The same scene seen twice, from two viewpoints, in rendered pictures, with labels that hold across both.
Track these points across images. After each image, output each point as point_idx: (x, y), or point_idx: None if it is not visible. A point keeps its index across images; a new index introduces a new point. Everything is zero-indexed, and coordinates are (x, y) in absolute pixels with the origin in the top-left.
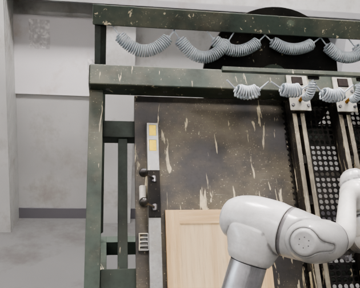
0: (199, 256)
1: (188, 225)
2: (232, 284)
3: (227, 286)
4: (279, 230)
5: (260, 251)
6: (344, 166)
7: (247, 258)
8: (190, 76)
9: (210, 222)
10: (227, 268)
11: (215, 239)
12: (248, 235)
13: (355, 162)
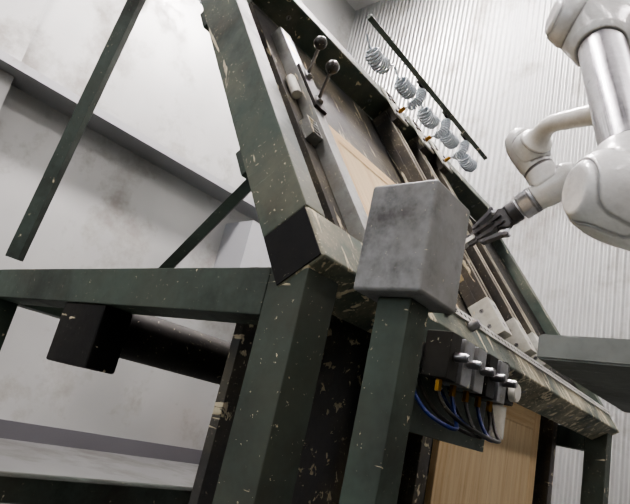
0: (366, 185)
1: (345, 149)
2: (617, 43)
3: (610, 45)
4: None
5: None
6: None
7: (624, 23)
8: (315, 19)
9: (362, 161)
10: (587, 44)
11: (372, 180)
12: (618, 5)
13: None
